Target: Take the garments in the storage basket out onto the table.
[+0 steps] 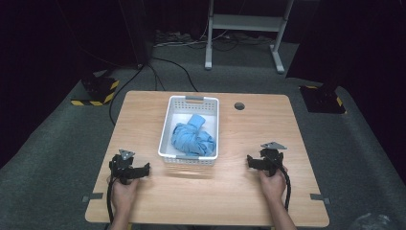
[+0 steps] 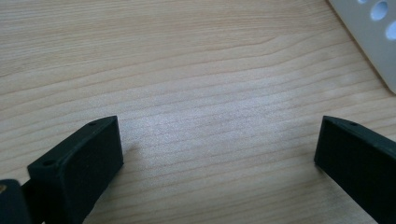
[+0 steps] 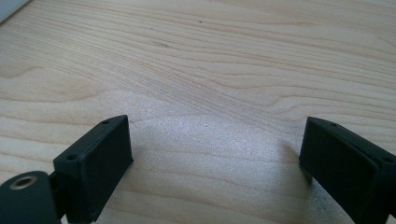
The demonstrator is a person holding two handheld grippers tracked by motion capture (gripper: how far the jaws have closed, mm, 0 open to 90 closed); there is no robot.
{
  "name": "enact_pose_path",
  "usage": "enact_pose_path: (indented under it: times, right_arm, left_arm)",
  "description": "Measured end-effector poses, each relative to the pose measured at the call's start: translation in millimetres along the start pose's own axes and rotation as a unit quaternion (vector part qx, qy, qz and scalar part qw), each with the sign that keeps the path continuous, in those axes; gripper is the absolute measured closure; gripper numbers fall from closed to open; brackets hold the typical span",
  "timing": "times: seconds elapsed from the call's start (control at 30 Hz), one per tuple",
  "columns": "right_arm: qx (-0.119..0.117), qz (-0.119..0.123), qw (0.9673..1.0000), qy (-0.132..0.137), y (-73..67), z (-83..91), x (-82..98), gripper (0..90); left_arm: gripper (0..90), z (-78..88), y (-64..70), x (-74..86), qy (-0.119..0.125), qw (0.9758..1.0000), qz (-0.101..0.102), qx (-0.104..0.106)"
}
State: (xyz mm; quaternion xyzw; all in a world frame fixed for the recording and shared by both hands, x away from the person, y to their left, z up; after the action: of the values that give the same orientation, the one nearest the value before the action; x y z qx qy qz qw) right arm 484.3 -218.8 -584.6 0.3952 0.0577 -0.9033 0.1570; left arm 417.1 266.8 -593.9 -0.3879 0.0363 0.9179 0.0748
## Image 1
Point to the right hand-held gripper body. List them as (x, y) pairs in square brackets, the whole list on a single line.
[(271, 158)]

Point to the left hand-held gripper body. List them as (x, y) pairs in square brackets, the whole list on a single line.
[(125, 167)]

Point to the person's left hand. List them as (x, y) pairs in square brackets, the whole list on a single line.
[(124, 193)]

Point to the person's right hand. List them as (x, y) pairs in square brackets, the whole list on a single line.
[(273, 187)]

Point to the grey tape piece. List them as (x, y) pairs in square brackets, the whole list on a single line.
[(319, 197), (94, 196)]

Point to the blue crumpled cloth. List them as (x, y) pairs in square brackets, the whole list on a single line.
[(193, 139)]

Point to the black yellow striped stand base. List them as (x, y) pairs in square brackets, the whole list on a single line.
[(322, 99), (95, 91)]

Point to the white perforated plastic basket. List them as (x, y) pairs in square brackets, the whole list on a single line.
[(191, 105)]

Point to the black stand pole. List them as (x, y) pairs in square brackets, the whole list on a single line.
[(140, 32)]

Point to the grey metal stand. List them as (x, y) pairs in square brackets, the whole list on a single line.
[(245, 23)]

